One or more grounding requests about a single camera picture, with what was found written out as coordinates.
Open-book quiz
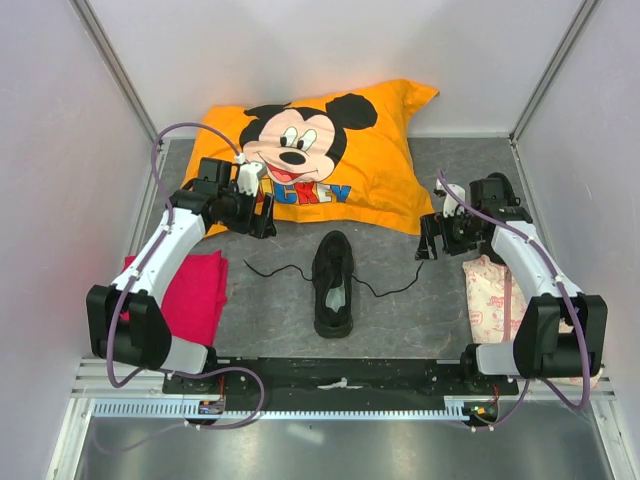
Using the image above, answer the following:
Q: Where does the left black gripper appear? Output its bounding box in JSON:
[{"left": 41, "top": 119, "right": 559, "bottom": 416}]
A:
[{"left": 218, "top": 183, "right": 275, "bottom": 239}]

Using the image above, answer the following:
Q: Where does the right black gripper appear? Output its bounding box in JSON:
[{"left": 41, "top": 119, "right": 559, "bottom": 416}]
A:
[{"left": 414, "top": 208, "right": 483, "bottom": 261}]

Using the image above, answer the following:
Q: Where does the black sneaker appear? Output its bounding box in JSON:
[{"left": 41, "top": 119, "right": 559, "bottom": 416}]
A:
[
  {"left": 481, "top": 172, "right": 521, "bottom": 206},
  {"left": 243, "top": 230, "right": 425, "bottom": 340}
]

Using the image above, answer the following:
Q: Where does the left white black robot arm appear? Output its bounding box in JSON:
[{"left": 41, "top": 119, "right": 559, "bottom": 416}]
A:
[{"left": 86, "top": 159, "right": 276, "bottom": 393}]

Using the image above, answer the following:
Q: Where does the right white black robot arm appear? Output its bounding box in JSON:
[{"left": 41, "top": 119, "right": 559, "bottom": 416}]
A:
[{"left": 416, "top": 173, "right": 608, "bottom": 394}]

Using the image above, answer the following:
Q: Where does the cream pink printed garment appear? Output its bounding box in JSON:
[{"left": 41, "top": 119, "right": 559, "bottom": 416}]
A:
[{"left": 463, "top": 255, "right": 601, "bottom": 386}]

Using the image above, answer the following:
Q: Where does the folded magenta cloth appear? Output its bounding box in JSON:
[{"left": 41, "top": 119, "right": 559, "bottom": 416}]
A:
[{"left": 122, "top": 250, "right": 230, "bottom": 347}]

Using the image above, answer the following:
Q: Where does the orange Mickey Mouse pillow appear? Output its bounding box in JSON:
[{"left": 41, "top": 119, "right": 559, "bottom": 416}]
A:
[{"left": 185, "top": 79, "right": 439, "bottom": 235}]

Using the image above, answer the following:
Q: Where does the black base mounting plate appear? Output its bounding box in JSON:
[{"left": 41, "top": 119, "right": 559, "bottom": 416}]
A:
[{"left": 162, "top": 355, "right": 521, "bottom": 412}]

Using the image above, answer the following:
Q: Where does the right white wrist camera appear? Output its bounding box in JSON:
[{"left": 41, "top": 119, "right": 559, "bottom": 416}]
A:
[{"left": 433, "top": 180, "right": 466, "bottom": 218}]

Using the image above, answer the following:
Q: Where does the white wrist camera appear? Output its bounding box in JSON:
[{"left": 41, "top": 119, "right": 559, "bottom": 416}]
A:
[
  {"left": 433, "top": 180, "right": 466, "bottom": 218},
  {"left": 235, "top": 153, "right": 267, "bottom": 197}
]

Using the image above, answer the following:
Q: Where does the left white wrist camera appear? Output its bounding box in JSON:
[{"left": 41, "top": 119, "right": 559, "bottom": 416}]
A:
[{"left": 235, "top": 153, "right": 267, "bottom": 197}]

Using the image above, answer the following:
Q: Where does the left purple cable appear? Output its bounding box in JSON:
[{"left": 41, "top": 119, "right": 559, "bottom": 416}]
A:
[{"left": 92, "top": 122, "right": 266, "bottom": 454}]

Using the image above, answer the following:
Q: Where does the purple cable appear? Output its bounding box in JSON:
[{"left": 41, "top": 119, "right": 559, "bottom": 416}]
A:
[
  {"left": 92, "top": 122, "right": 266, "bottom": 454},
  {"left": 437, "top": 169, "right": 594, "bottom": 432}
]

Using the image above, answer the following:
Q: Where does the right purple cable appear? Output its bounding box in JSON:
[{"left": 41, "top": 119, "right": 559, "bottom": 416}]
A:
[{"left": 437, "top": 169, "right": 594, "bottom": 432}]

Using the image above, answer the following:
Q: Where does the grey slotted cable duct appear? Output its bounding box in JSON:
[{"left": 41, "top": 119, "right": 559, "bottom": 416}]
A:
[{"left": 92, "top": 398, "right": 499, "bottom": 421}]

